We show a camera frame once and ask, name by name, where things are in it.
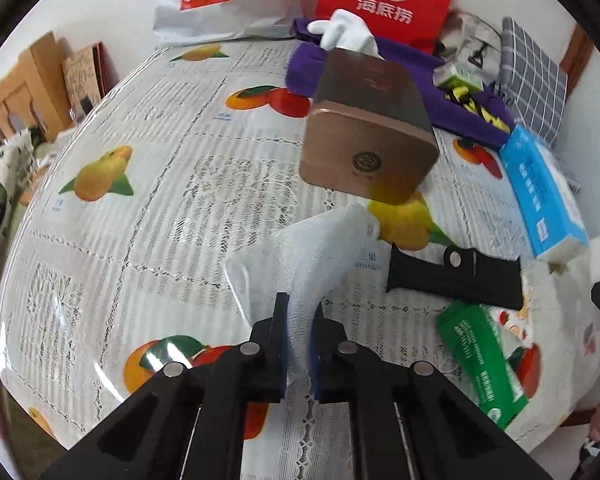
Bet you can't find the purple fabric storage tray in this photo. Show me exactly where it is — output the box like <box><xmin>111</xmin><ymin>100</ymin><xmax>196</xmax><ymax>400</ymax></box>
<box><xmin>285</xmin><ymin>17</ymin><xmax>516</xmax><ymax>151</ymax></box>

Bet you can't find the wooden bed headboard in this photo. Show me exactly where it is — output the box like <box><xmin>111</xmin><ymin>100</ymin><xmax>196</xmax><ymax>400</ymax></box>
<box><xmin>0</xmin><ymin>30</ymin><xmax>73</xmax><ymax>148</ymax></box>

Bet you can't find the brown wooden door frame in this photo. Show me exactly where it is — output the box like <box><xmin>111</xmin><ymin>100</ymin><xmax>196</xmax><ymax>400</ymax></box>
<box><xmin>560</xmin><ymin>22</ymin><xmax>596</xmax><ymax>106</ymax></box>

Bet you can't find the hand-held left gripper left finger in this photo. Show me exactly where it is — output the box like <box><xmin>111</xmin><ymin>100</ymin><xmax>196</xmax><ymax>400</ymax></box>
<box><xmin>40</xmin><ymin>292</ymin><xmax>291</xmax><ymax>480</ymax></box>

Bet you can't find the dark green tissue box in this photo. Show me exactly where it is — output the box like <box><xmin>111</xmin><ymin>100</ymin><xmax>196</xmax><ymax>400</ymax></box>
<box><xmin>300</xmin><ymin>50</ymin><xmax>438</xmax><ymax>206</ymax></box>

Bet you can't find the yellow black fabric pouch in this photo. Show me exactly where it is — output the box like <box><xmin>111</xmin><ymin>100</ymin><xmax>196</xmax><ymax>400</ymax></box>
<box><xmin>442</xmin><ymin>87</ymin><xmax>513</xmax><ymax>133</ymax></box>

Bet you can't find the grey fabric bag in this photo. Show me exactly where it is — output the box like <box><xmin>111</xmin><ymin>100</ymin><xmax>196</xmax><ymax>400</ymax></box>
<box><xmin>435</xmin><ymin>10</ymin><xmax>503</xmax><ymax>86</ymax></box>

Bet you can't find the white plastic shopping bag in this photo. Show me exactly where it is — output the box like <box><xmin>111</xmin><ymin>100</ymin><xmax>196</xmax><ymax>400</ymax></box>
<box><xmin>152</xmin><ymin>0</ymin><xmax>306</xmax><ymax>46</ymax></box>

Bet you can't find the green white tissue packet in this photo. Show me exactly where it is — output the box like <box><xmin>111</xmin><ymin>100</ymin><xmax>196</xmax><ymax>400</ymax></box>
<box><xmin>432</xmin><ymin>62</ymin><xmax>483</xmax><ymax>92</ymax></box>

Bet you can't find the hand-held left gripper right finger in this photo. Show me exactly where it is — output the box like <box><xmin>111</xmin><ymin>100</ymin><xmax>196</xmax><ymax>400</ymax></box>
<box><xmin>310</xmin><ymin>302</ymin><xmax>556</xmax><ymax>480</ymax></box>

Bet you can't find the green wet wipes packet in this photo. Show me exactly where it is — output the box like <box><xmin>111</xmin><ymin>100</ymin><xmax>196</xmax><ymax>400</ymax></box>
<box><xmin>436</xmin><ymin>302</ymin><xmax>528</xmax><ymax>431</ymax></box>

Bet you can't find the fruit print white packet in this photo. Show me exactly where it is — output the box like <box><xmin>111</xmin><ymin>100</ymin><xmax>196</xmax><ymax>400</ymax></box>
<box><xmin>485</xmin><ymin>305</ymin><xmax>543</xmax><ymax>361</ymax></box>

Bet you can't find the fruit print tablecloth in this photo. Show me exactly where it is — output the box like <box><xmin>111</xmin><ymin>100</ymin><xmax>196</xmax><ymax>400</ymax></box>
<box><xmin>0</xmin><ymin>40</ymin><xmax>600</xmax><ymax>456</ymax></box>

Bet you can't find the blue tissue pack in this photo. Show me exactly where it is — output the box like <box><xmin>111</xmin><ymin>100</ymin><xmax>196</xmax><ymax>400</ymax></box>
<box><xmin>499</xmin><ymin>125</ymin><xmax>591</xmax><ymax>273</ymax></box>

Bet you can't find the grey checkered folded cloth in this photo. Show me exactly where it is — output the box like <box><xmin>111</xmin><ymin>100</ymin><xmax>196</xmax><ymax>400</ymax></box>
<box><xmin>495</xmin><ymin>16</ymin><xmax>583</xmax><ymax>196</ymax></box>

